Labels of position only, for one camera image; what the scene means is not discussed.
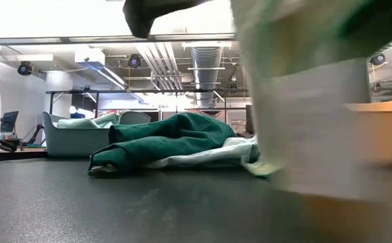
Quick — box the orange plastic basket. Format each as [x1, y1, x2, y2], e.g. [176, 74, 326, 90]
[345, 97, 392, 166]

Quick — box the silver ventilation duct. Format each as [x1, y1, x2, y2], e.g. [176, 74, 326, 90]
[190, 45, 224, 109]

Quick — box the black round ceiling camera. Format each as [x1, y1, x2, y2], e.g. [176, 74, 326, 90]
[370, 53, 387, 66]
[16, 60, 34, 76]
[128, 53, 142, 70]

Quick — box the light green towel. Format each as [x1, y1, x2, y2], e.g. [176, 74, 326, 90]
[231, 0, 392, 203]

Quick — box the large dark green towel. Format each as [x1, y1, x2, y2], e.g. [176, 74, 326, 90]
[87, 111, 260, 176]

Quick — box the black background table frame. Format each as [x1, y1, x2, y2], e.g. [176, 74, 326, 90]
[45, 88, 250, 115]

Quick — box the metal overhead frame beam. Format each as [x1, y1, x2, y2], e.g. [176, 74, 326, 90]
[0, 32, 236, 45]

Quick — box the mint towel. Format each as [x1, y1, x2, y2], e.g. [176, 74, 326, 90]
[56, 112, 121, 130]

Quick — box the blue grey plastic basket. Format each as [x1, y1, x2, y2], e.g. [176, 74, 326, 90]
[42, 110, 153, 159]

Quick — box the white ceiling light fixture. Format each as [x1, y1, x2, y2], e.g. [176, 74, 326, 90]
[74, 47, 129, 90]

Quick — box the dark computer monitor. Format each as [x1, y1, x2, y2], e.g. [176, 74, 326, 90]
[0, 110, 20, 134]

